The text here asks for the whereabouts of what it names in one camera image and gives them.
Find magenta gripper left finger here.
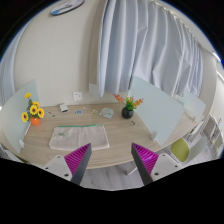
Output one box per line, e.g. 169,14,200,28
64,144,92,185

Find white shelf rack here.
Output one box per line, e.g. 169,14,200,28
204,115,224,150

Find sunflower bouquet in orange pot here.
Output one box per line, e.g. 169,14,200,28
21,92,45,126

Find light blue paper card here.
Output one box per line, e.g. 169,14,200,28
99,108,114,119

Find round wall clock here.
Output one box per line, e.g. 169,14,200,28
50,0,85,16

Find frosted desk divider right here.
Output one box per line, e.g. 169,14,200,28
129,77,184,146

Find frosted far right divider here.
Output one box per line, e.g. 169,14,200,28
183,91,206,122

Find light blue curtain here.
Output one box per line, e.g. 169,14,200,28
98,0,203,96

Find white wall socket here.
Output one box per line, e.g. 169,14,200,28
73,92,82,101

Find small white box device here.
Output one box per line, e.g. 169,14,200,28
60,104,69,113

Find beige towel with green edge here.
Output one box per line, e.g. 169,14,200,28
49,124,109,151

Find frosted desk divider left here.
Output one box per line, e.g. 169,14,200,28
0,80,39,153

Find green office chair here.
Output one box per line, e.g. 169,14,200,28
171,138,190,162

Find frosted desk divider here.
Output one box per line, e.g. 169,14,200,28
129,77,184,146
0,80,39,153

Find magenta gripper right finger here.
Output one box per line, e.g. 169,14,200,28
131,143,159,185

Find small blue item on desk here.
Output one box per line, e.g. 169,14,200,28
75,110,82,114

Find orange flowers in black vase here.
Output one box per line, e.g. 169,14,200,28
114,94,143,119

